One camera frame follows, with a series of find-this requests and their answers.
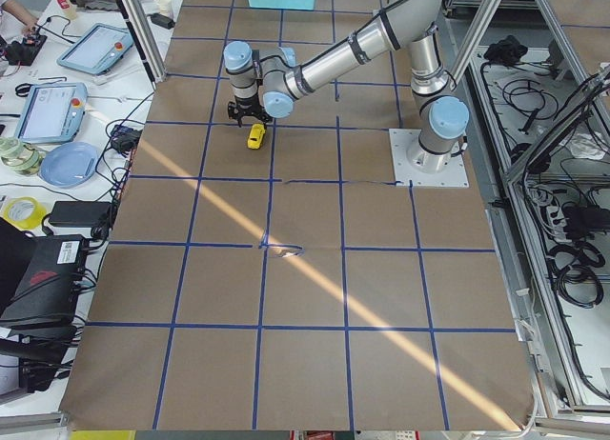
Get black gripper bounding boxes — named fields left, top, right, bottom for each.
left=227, top=96, right=272, bottom=127

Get yellow beetle toy car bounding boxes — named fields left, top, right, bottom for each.
left=247, top=123, right=266, bottom=150

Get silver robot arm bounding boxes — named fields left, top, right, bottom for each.
left=223, top=0, right=470, bottom=174

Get left teach pendant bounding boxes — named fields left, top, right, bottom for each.
left=56, top=23, right=133, bottom=75

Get teach pendant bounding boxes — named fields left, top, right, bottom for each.
left=56, top=23, right=133, bottom=75
left=15, top=83, right=88, bottom=144

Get brown paper table mat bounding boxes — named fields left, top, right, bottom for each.
left=61, top=0, right=533, bottom=431

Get blue plate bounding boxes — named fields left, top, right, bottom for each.
left=39, top=142, right=98, bottom=188

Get black power brick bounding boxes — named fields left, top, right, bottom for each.
left=48, top=201, right=111, bottom=228

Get green tape rolls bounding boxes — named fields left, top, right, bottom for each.
left=1, top=138, right=44, bottom=176

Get yellow tape roll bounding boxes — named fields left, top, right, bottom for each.
left=2, top=197, right=47, bottom=230

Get black laptop computer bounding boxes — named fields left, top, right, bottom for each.
left=1, top=220, right=88, bottom=403

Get aluminium frame post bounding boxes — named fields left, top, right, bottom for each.
left=115, top=0, right=166, bottom=84

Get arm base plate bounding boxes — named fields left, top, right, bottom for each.
left=389, top=129, right=469, bottom=189

